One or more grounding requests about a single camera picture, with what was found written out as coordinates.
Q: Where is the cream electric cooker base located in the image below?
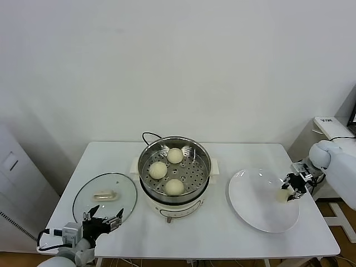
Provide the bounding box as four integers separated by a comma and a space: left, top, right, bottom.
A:
139, 175, 217, 225

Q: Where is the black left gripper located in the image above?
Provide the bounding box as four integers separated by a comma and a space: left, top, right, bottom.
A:
81, 205, 125, 243

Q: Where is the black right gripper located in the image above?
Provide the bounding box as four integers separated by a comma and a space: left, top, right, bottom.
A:
280, 172, 308, 201

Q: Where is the white steamed baozi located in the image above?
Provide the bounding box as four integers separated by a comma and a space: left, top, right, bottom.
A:
164, 179, 185, 197
166, 147, 184, 165
275, 187, 294, 203
149, 161, 168, 180

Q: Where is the white side desk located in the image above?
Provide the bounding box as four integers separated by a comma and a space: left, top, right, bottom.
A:
286, 115, 356, 240

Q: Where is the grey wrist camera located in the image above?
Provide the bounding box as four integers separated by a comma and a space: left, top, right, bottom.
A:
61, 221, 83, 247
290, 162, 315, 181

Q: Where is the black cooker power cable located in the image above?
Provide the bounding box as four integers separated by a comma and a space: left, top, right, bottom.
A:
142, 132, 164, 147

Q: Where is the white round plate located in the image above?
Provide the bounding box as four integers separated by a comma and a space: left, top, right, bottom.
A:
228, 168, 300, 234

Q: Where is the glass lid with cream handle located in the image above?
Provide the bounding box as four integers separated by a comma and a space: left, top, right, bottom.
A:
72, 172, 139, 223

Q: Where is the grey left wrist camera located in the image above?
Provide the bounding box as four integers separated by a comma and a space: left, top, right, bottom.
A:
61, 221, 83, 247

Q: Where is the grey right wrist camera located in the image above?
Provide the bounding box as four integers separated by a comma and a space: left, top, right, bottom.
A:
290, 162, 315, 181

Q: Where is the white cabinet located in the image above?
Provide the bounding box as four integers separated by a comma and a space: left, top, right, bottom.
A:
0, 122, 61, 254

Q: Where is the steel perforated steamer basket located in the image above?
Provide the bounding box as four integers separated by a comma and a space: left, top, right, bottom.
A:
130, 136, 220, 197

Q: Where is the black left wrist camera cable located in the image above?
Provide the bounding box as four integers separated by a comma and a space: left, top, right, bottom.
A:
36, 227, 67, 253

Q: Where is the laptop computer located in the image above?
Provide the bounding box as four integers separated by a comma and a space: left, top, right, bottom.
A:
345, 97, 356, 129

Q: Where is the black power adapter cable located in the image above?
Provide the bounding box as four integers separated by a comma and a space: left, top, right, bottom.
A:
328, 135, 356, 142

